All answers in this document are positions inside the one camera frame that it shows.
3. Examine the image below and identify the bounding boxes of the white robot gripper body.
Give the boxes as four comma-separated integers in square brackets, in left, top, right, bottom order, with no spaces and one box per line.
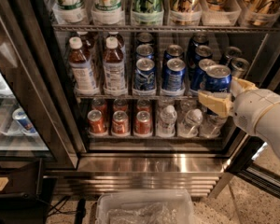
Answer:
[233,89,280,136]

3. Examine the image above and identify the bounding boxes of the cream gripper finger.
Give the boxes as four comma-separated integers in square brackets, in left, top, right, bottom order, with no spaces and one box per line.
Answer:
[231,77,257,97]
[198,91,233,118]

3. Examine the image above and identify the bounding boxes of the blue pepsi can front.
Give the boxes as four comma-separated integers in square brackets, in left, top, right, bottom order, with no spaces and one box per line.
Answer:
[202,64,231,93]

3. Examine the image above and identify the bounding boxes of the blue pepsi can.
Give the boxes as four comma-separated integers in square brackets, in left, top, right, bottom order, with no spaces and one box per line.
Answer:
[189,45,213,70]
[202,64,231,93]
[190,59,216,91]

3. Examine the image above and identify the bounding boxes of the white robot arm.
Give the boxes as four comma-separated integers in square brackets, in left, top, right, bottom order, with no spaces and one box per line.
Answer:
[198,77,280,160]

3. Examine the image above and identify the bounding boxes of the water bottle front middle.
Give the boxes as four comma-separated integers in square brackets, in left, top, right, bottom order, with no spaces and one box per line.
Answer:
[177,109,203,138]

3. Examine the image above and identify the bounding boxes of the water bottle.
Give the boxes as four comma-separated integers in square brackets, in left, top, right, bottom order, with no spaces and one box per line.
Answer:
[177,109,203,138]
[157,105,177,137]
[199,109,227,138]

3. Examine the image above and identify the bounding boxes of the silver red bull can back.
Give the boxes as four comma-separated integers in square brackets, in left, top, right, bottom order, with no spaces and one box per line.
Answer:
[219,46,242,65]

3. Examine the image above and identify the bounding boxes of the blue pepsi can back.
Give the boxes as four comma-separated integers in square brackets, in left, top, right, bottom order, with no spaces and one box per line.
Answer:
[189,45,213,70]

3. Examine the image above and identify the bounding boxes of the blue can front middle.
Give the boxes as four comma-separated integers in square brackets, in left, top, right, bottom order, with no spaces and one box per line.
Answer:
[161,58,186,91]

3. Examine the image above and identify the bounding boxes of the blue can behind middle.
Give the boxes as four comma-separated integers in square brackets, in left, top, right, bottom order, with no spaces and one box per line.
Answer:
[162,44,184,66]

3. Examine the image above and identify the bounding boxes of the orange soda can back right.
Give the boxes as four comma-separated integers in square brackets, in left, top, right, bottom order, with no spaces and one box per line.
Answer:
[136,99,152,113]

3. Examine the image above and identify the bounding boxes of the orange soda can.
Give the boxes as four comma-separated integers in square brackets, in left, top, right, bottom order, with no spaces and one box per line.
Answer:
[112,110,129,134]
[136,99,152,113]
[135,111,151,134]
[113,99,128,112]
[91,98,107,120]
[88,110,106,133]

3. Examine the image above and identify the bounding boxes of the blue patterned can front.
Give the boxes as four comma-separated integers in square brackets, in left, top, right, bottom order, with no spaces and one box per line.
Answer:
[134,58,156,91]

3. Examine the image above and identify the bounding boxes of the blue patterned can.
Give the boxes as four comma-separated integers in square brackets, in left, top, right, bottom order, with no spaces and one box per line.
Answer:
[136,32,155,46]
[134,58,156,91]
[136,44,154,60]

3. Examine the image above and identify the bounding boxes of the orange soda can front right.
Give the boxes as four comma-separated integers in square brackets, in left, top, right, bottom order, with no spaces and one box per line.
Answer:
[135,111,151,134]

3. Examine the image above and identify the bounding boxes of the gold can top right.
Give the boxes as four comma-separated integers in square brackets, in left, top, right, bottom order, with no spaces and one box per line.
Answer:
[240,0,280,27]

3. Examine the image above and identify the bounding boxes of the gold can top shelf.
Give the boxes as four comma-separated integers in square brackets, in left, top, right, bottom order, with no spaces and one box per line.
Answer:
[169,0,200,25]

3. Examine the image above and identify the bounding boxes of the blue patterned can back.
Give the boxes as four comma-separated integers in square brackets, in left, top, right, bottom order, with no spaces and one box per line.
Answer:
[136,32,155,46]

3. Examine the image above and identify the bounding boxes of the stainless steel fridge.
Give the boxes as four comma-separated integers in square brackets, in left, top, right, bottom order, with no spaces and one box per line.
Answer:
[45,0,280,199]

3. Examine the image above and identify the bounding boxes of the orange soda can back middle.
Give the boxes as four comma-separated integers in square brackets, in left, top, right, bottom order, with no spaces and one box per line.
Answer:
[113,99,128,112]

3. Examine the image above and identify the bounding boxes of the orange soda can front middle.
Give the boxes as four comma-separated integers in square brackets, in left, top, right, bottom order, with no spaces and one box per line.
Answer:
[112,110,129,134]

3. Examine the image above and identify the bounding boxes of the orange soda can back left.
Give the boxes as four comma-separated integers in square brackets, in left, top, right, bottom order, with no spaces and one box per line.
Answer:
[91,98,107,120]

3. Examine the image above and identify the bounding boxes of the green can top shelf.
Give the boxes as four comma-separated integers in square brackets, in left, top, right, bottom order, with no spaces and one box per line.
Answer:
[132,0,163,25]

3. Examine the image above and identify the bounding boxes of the orange soda can front left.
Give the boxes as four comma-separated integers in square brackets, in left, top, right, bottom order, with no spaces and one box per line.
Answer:
[88,110,106,133]

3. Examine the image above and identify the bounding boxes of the white orange can top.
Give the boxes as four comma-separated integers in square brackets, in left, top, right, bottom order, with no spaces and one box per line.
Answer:
[94,0,122,24]

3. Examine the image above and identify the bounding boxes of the white can top left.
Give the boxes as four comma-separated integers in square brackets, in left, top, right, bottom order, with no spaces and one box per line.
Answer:
[55,0,85,23]

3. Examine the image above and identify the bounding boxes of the left glass fridge door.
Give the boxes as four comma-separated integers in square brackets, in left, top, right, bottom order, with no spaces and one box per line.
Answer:
[0,0,83,170]

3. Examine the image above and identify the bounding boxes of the blue white can left fridge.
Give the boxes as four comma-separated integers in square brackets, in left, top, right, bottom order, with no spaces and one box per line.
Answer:
[12,108,36,133]

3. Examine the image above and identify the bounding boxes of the water bottle front right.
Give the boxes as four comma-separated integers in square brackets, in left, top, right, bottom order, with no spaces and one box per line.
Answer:
[199,109,227,138]

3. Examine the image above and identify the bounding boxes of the water bottle front left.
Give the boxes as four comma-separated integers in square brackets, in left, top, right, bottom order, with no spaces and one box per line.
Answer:
[157,105,177,137]

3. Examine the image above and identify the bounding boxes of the tea bottle front right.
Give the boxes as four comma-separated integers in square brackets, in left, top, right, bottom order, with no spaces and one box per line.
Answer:
[103,36,126,91]

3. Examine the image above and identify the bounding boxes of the tea bottle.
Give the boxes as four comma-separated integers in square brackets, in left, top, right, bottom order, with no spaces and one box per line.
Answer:
[103,36,126,91]
[68,36,97,91]
[77,32,95,56]
[107,32,125,53]

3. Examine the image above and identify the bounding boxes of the tea bottle back right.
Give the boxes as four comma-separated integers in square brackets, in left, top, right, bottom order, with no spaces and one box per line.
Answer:
[107,32,125,53]

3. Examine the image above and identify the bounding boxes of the clear plastic storage bin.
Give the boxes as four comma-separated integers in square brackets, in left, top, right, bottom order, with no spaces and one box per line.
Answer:
[95,189,196,224]

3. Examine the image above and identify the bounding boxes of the tea bottle front left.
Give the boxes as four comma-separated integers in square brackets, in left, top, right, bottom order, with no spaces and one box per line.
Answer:
[68,36,97,91]

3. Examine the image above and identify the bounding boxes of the tea bottle back left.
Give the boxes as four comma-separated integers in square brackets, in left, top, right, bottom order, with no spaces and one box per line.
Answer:
[77,32,95,56]

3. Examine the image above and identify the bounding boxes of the black cable on floor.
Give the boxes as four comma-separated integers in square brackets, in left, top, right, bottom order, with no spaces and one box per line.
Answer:
[48,195,87,224]

